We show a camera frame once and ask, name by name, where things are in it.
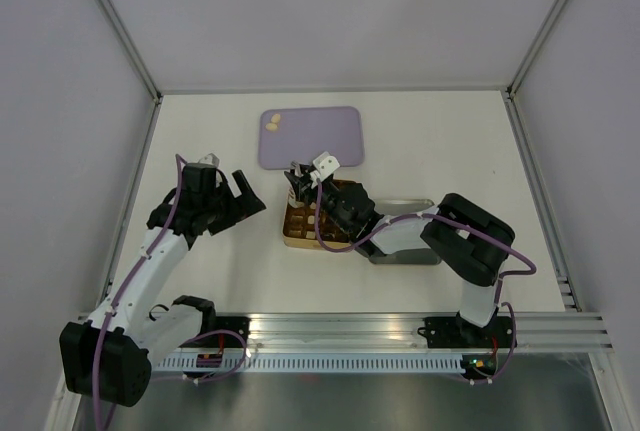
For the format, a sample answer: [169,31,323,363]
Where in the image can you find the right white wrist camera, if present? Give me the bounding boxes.
[309,152,341,188]

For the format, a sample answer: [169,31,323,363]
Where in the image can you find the aluminium frame post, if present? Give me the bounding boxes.
[95,0,162,104]
[503,0,571,99]

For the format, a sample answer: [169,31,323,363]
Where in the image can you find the purple cable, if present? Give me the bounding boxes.
[89,153,251,430]
[312,178,539,352]

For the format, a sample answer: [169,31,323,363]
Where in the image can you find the purple plastic tray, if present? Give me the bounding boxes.
[258,106,365,170]

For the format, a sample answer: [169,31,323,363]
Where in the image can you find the left aluminium frame post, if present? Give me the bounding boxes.
[95,0,162,104]

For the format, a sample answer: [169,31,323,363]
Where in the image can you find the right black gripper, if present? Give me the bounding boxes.
[284,162,352,233]

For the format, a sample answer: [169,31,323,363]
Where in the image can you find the white slotted cable duct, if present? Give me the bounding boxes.
[155,351,463,374]

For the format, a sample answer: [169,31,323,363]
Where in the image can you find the white tongs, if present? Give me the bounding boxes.
[285,161,318,209]

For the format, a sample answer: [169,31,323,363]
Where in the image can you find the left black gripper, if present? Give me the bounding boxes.
[202,171,264,236]

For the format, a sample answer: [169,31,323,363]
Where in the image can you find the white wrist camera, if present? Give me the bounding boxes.
[198,153,220,168]
[309,152,341,188]

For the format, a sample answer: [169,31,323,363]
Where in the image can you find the right aluminium frame post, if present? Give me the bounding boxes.
[503,0,571,99]

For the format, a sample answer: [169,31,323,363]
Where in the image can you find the aluminium mounting rail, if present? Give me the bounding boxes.
[216,311,612,352]

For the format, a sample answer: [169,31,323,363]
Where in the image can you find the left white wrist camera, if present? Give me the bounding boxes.
[198,153,220,168]

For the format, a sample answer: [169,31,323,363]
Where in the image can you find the gold chocolate box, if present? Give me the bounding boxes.
[282,202,350,251]

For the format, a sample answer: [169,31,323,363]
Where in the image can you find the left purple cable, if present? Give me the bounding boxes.
[89,153,251,430]

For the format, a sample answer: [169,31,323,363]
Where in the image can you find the silver tin lid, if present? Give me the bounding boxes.
[367,199,441,266]

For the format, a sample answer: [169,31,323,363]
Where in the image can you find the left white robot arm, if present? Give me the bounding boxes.
[59,160,266,407]

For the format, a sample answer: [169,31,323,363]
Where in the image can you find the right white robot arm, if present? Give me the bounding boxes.
[284,164,515,348]

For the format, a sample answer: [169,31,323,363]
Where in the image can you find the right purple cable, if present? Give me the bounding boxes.
[312,178,539,352]

